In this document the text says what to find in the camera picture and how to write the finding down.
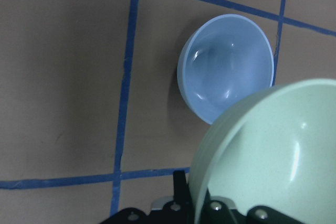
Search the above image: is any blue bowl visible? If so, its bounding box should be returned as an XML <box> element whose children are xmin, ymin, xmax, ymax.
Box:
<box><xmin>176</xmin><ymin>14</ymin><xmax>275</xmax><ymax>124</ymax></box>

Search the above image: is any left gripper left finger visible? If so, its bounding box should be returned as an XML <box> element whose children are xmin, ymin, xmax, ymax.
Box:
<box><xmin>102</xmin><ymin>170</ymin><xmax>194</xmax><ymax>223</ymax></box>

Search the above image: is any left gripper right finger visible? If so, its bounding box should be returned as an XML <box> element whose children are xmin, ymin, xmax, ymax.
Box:
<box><xmin>202</xmin><ymin>191</ymin><xmax>297</xmax><ymax>224</ymax></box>

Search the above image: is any green bowl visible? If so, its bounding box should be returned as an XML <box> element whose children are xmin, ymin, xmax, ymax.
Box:
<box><xmin>188</xmin><ymin>79</ymin><xmax>335</xmax><ymax>223</ymax></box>

